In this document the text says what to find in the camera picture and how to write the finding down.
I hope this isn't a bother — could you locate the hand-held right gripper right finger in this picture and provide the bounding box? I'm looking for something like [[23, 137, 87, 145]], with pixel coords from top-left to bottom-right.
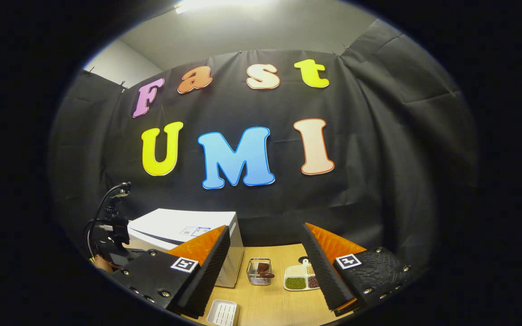
[[300, 222, 425, 316]]

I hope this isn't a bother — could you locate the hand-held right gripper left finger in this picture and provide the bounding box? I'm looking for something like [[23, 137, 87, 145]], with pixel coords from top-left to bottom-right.
[[109, 225, 231, 319]]

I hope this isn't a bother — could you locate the white microwave oven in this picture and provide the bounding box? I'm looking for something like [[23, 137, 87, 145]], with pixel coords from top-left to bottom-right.
[[126, 208, 245, 288]]

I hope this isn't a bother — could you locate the white divided dish with beans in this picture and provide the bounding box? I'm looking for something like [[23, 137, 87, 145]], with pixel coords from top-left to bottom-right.
[[283, 258, 320, 291]]

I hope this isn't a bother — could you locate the white rectangular tray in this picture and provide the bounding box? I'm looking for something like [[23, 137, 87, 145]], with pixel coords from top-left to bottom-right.
[[207, 299, 239, 326]]

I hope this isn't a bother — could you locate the black backdrop cloth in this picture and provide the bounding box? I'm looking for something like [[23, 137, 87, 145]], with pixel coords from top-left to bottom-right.
[[50, 18, 479, 272]]

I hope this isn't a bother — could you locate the large ceiling light panel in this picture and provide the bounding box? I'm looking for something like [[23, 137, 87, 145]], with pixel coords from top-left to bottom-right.
[[174, 0, 273, 14]]

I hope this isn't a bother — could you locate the black camera cable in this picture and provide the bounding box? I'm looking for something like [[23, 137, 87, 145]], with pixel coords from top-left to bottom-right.
[[87, 182, 131, 259]]

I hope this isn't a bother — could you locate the metal wire basket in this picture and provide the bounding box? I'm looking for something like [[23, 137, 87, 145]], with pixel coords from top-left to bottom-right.
[[246, 258, 273, 286]]

